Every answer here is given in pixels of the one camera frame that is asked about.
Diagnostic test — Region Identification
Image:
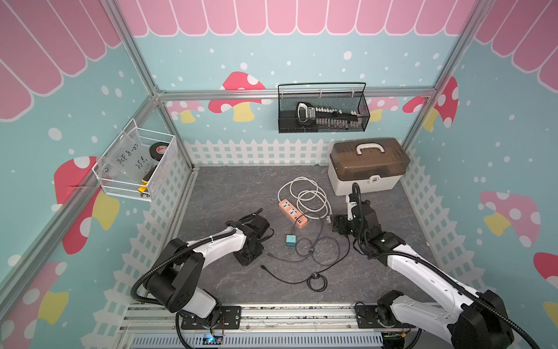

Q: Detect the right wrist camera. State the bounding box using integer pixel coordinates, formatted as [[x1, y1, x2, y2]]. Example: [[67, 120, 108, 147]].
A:
[[345, 193, 357, 221]]

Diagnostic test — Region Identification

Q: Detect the black wire mesh basket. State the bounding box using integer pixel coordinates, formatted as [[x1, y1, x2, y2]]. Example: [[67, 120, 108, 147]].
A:
[[277, 82, 370, 133]]

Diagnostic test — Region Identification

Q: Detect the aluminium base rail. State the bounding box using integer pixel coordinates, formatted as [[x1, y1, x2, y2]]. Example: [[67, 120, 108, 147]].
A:
[[113, 302, 450, 348]]

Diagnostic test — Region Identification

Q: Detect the black usb cable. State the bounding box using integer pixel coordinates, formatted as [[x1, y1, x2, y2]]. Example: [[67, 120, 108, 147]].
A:
[[259, 217, 352, 293]]

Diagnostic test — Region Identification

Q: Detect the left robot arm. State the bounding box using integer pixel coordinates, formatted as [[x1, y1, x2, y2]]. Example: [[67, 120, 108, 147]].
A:
[[130, 209, 270, 326]]

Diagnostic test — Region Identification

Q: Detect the socket bit set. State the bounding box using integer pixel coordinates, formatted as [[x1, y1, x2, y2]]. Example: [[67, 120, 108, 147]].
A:
[[295, 103, 363, 131]]

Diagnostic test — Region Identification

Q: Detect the teal usb charger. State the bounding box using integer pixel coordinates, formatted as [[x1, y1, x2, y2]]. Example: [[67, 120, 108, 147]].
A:
[[286, 235, 297, 247]]

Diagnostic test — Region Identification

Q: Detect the clear acrylic wall bin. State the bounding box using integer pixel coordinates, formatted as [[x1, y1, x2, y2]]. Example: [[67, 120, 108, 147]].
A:
[[92, 119, 180, 202]]

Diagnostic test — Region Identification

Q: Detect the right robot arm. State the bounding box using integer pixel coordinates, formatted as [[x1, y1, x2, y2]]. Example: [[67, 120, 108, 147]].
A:
[[333, 183, 538, 348]]

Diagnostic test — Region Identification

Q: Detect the orange power strip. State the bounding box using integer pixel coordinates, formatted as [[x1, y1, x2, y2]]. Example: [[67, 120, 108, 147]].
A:
[[278, 199, 308, 229]]

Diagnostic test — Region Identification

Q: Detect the white power strip cord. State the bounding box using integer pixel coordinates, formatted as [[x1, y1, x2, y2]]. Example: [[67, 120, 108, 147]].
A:
[[277, 176, 333, 221]]

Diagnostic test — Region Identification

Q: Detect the black tape roll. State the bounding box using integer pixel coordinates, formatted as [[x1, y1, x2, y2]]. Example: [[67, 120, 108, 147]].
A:
[[149, 142, 169, 162]]

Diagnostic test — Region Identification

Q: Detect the white storage box brown lid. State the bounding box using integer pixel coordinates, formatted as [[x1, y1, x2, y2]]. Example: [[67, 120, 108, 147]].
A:
[[328, 138, 411, 196]]

